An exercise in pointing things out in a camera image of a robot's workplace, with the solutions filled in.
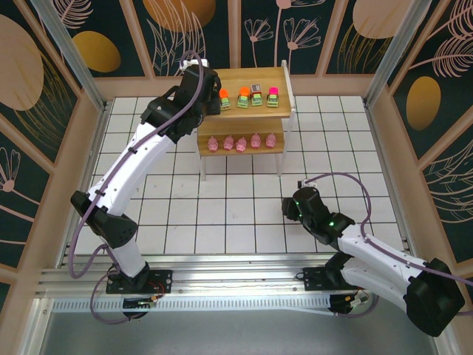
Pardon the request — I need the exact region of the green toy truck orange dome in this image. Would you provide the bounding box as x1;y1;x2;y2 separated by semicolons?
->
236;87;251;110
219;87;233;112

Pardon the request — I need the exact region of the two-tier wooden shelf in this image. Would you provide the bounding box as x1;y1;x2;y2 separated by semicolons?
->
191;60;297;182

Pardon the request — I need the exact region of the grey metal panel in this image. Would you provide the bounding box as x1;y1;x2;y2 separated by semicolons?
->
36;312;440;355

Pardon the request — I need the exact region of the purple cable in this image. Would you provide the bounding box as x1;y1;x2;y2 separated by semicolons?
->
302;172;473;320
67;50;208;325

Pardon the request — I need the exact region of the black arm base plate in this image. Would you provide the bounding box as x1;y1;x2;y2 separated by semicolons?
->
106;269;174;295
302;266;370;291

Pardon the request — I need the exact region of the base electronics with wires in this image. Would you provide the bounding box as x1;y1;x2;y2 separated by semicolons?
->
330;288;371;318
123;284;166;320

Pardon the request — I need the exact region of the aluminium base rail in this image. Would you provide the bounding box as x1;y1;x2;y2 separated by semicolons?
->
36;254;439;297

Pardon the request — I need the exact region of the aluminium corner post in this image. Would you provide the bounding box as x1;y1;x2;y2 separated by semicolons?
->
29;0;110;114
364;0;434;107

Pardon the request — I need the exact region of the white slotted cable duct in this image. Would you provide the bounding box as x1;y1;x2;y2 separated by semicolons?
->
51;297;336;316

